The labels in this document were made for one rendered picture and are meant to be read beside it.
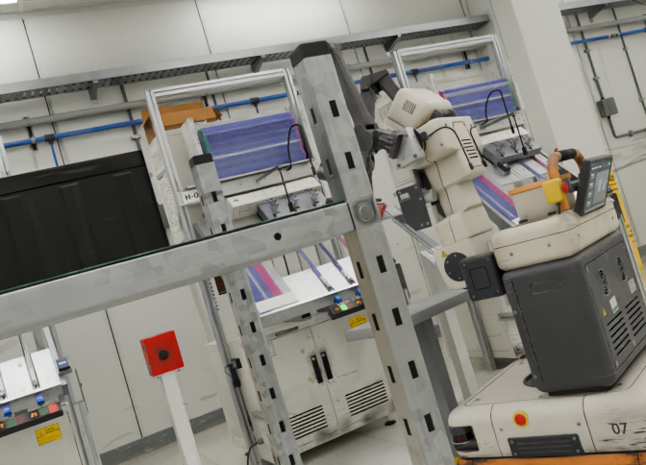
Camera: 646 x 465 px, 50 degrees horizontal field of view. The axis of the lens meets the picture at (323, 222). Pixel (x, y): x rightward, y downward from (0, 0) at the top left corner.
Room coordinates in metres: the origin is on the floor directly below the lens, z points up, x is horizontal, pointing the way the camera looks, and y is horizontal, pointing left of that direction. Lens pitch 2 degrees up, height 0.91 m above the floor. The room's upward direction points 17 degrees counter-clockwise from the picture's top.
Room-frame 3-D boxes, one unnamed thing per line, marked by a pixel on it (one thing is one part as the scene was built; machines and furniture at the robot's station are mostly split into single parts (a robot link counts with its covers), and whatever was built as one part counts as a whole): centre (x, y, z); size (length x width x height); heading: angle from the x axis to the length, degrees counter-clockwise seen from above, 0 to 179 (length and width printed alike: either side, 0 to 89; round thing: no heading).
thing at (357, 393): (3.56, 0.34, 0.31); 0.70 x 0.65 x 0.62; 116
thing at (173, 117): (3.69, 0.46, 1.82); 0.68 x 0.30 x 0.20; 116
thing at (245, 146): (3.47, 0.24, 1.52); 0.51 x 0.13 x 0.27; 116
